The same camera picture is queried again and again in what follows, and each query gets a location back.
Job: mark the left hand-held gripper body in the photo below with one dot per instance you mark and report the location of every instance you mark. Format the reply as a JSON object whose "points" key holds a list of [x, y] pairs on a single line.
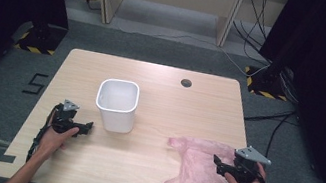
{"points": [[63, 118]]}

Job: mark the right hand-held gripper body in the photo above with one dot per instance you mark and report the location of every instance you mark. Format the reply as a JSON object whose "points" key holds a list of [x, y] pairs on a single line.
{"points": [[245, 170]]}

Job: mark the pink plastic bag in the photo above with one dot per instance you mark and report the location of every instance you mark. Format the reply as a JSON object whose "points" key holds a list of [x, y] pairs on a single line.
{"points": [[196, 178]]}

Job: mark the white plastic bin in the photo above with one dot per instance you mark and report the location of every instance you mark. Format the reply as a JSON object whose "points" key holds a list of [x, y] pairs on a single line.
{"points": [[117, 107]]}

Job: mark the person's left hand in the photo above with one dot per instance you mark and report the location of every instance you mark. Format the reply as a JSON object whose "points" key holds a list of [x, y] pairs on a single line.
{"points": [[52, 143]]}

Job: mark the grey tape strip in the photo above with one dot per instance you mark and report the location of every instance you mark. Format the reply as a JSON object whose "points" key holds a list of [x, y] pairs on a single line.
{"points": [[5, 159]]}

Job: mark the stand base with hazard tape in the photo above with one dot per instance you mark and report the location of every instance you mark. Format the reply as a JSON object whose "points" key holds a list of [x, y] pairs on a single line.
{"points": [[267, 84], [39, 39]]}

